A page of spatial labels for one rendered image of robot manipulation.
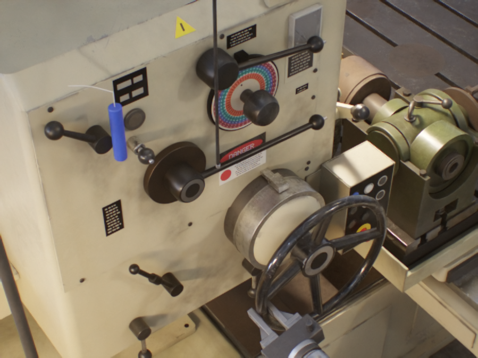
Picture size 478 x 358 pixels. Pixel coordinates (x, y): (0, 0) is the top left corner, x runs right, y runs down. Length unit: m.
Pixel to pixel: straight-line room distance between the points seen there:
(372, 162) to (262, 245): 0.37
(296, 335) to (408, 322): 1.40
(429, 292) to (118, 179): 1.31
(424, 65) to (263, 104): 1.42
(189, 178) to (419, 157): 0.80
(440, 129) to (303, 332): 0.76
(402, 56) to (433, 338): 1.08
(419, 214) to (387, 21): 1.07
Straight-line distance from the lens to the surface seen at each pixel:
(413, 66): 3.17
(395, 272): 2.60
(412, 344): 3.49
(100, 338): 2.15
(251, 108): 1.83
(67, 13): 1.77
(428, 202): 2.49
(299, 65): 1.97
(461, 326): 2.82
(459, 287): 2.83
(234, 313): 2.84
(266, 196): 2.05
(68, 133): 1.65
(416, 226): 2.53
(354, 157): 2.26
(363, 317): 3.04
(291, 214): 2.06
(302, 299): 2.89
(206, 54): 1.76
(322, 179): 2.26
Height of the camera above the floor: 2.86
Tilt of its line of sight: 44 degrees down
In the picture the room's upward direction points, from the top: straight up
